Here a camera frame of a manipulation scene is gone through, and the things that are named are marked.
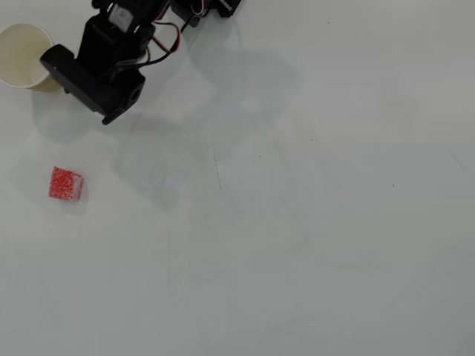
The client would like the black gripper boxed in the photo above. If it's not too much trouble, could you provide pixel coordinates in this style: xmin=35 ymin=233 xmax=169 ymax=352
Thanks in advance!
xmin=39 ymin=14 xmax=157 ymax=126

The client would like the red speckled foam cube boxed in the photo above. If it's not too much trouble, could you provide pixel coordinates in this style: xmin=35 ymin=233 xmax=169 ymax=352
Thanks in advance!
xmin=47 ymin=165 xmax=85 ymax=203

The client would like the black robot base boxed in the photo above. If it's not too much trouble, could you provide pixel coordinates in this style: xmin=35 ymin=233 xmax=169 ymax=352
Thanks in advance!
xmin=171 ymin=0 xmax=246 ymax=29

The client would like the white paper cup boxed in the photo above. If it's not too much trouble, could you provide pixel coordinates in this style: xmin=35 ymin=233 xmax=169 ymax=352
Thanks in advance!
xmin=0 ymin=22 xmax=62 ymax=93

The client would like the black cable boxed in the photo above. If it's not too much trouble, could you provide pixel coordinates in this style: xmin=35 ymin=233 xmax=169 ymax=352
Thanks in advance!
xmin=114 ymin=14 xmax=201 ymax=71

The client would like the red white servo wire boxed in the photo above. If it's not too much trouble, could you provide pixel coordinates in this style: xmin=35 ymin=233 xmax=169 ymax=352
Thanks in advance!
xmin=146 ymin=20 xmax=183 ymax=66

